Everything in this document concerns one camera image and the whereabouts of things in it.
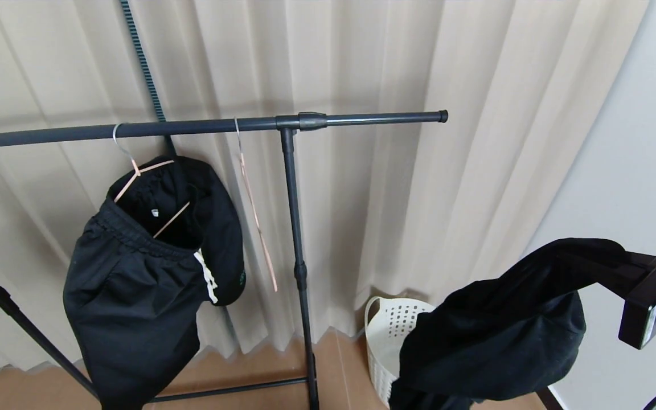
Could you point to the black garment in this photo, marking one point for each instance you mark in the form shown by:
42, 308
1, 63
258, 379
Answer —
504, 341

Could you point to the beige curtain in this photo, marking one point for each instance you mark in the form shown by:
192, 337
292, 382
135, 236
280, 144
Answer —
419, 199
37, 68

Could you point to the white laundry basket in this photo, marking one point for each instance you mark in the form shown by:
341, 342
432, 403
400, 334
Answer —
385, 341

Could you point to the pink clothes hanger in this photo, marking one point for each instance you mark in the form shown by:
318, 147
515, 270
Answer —
128, 176
257, 222

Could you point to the window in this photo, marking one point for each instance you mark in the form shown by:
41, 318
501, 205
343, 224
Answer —
141, 62

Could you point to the black shorts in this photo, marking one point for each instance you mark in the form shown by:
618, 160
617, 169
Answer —
134, 313

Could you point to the black clothes rack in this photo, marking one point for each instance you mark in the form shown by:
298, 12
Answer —
191, 126

